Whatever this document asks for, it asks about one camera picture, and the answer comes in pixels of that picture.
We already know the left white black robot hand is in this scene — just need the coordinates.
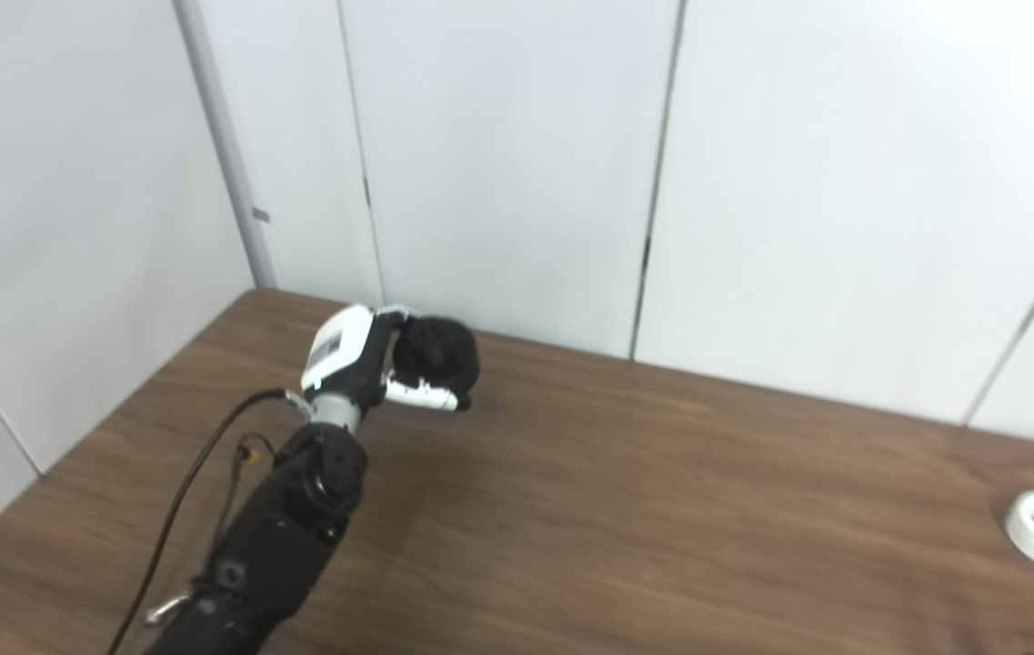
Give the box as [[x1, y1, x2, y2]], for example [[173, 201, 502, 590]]
[[300, 305, 472, 415]]

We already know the round black plastic part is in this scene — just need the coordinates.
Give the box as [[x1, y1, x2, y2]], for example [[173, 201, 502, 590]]
[[394, 316, 481, 394]]

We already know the thin left arm wire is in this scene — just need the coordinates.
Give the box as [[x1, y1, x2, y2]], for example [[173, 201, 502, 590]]
[[212, 435, 276, 556]]

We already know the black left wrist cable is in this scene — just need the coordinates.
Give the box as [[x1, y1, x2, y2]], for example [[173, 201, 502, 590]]
[[105, 389, 310, 655]]

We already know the grey wall corner post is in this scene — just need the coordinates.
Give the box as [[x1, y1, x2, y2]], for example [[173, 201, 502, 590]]
[[173, 0, 277, 290]]

